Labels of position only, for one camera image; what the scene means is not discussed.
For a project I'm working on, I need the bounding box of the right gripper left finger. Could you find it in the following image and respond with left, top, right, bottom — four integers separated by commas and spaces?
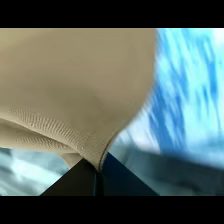
40, 158, 98, 197

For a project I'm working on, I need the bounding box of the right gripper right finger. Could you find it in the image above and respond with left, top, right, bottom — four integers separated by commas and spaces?
96, 152, 160, 197

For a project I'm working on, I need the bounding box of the brown T-shirt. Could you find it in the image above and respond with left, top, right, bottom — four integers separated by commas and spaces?
0, 28, 160, 172

